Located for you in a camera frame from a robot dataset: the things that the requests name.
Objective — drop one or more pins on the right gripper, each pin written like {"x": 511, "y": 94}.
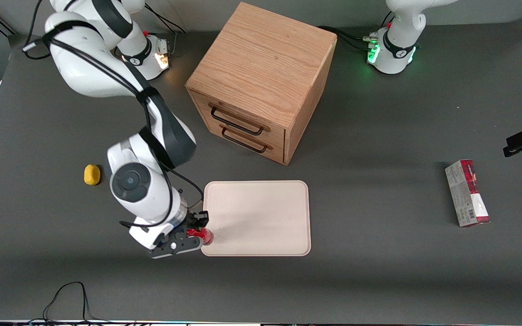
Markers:
{"x": 196, "y": 220}

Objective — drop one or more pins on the red coke bottle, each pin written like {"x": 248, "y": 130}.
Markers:
{"x": 203, "y": 236}

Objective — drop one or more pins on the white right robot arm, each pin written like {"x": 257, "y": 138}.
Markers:
{"x": 89, "y": 68}

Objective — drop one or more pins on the beige rectangular tray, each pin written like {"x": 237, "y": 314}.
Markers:
{"x": 258, "y": 217}

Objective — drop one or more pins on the yellow oval plastic object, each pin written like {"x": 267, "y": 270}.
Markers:
{"x": 91, "y": 174}

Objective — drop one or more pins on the wooden two-drawer cabinet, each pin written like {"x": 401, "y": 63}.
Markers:
{"x": 261, "y": 59}

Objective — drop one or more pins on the red and grey carton box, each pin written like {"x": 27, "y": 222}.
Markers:
{"x": 467, "y": 192}

